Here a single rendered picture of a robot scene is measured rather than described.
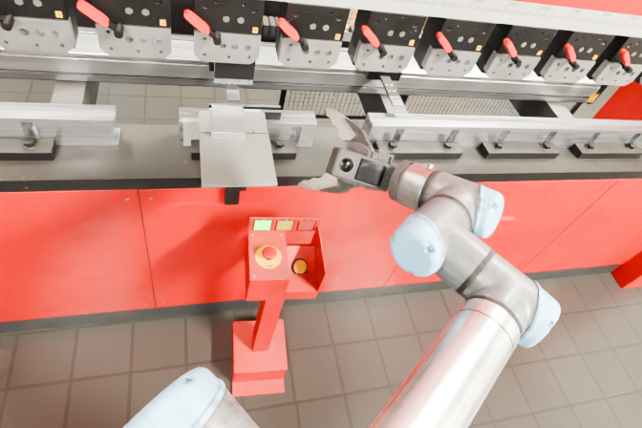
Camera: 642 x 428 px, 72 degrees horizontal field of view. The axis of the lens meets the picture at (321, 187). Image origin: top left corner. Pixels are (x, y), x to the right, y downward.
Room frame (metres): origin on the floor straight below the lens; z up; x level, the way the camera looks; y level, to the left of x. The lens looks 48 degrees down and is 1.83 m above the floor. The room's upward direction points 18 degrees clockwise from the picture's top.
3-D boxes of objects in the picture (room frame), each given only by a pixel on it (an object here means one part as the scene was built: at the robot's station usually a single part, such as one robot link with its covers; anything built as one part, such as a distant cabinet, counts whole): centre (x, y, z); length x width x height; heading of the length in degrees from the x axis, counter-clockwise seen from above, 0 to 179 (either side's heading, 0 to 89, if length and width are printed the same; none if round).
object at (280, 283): (0.67, 0.04, 0.75); 0.20 x 0.16 x 0.18; 112
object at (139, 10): (0.83, 0.51, 1.26); 0.15 x 0.09 x 0.17; 115
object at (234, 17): (0.91, 0.33, 1.26); 0.15 x 0.09 x 0.17; 115
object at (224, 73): (0.93, 0.31, 1.13); 0.10 x 0.02 x 0.10; 115
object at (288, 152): (0.89, 0.24, 0.89); 0.30 x 0.05 x 0.03; 115
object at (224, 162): (0.79, 0.24, 1.00); 0.26 x 0.18 x 0.01; 25
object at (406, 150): (1.13, -0.27, 0.89); 0.30 x 0.05 x 0.03; 115
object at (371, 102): (1.53, -0.07, 0.81); 0.64 x 0.08 x 0.14; 25
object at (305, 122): (0.95, 0.26, 0.92); 0.39 x 0.06 x 0.10; 115
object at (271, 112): (0.94, 0.27, 0.98); 0.20 x 0.03 x 0.03; 115
